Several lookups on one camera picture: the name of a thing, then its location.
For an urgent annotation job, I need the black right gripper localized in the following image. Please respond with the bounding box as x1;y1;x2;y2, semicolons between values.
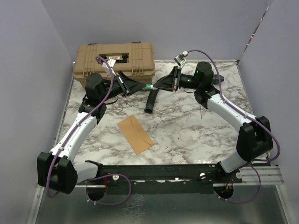
154;67;200;93

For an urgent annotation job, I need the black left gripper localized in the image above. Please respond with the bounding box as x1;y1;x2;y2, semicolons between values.
100;70;147;102

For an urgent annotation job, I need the green white glue stick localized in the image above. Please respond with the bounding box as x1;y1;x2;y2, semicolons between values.
145;84;156;90

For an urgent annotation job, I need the brown paper envelope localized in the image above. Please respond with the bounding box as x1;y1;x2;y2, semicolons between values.
117;115;154;155

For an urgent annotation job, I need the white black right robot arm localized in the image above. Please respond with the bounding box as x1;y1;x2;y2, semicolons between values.
153;62;273;182

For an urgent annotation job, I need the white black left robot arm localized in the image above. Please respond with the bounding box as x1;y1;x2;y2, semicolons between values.
37;71;147;194

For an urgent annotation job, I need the tan plastic tool case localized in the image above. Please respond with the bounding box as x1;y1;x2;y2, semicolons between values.
72;42;156;87

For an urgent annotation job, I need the black corrugated hose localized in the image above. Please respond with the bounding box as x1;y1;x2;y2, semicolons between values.
144;74;225;114

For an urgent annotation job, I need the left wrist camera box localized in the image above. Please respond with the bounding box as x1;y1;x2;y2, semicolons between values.
107;58;116;69

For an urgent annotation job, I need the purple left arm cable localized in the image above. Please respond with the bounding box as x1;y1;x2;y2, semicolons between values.
46;55;132;206

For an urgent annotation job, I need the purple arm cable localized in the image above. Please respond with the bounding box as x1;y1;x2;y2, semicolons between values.
185;49;281;204
46;55;132;206

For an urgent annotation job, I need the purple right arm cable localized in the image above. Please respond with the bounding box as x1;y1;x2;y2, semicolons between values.
185;49;281;204

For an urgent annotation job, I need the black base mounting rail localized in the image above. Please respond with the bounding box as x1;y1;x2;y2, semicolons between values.
77;164;242;195

